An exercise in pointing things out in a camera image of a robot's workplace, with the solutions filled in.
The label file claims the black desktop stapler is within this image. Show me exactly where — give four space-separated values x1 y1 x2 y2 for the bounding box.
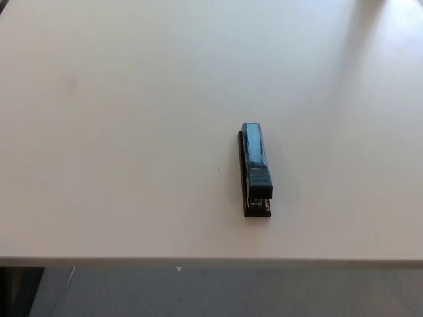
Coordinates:
237 122 275 219

